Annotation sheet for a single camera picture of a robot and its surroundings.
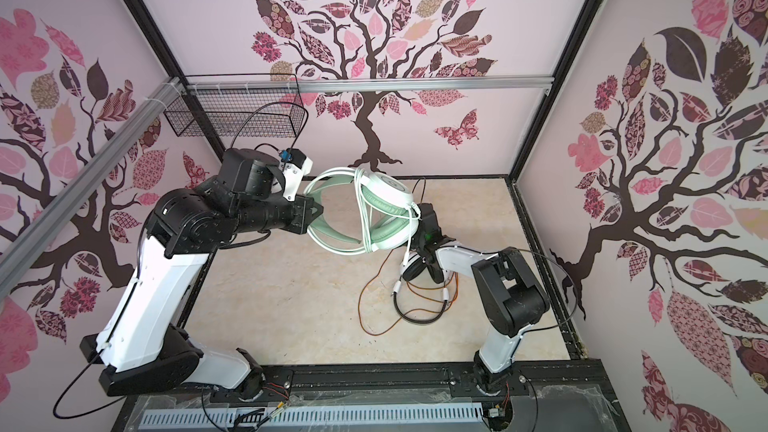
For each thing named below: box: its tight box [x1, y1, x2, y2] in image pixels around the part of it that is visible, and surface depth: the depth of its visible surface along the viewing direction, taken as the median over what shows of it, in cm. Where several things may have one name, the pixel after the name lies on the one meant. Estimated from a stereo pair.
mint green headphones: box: [305, 167, 421, 254], surface depth 54 cm
